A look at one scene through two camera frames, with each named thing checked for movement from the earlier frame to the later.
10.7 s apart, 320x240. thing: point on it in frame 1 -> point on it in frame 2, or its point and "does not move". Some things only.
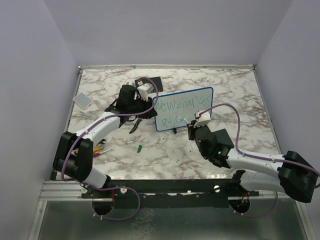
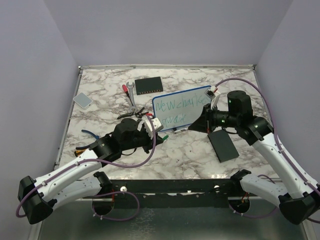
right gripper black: x=191 y=129 -> x=201 y=123
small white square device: x=82 y=100 does not move
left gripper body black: x=141 y=105 -> x=144 y=140
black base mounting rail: x=168 y=193 does not move
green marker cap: x=139 y=148 -> x=165 y=137
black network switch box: x=157 y=80 does not move
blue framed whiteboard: x=171 y=109 does not move
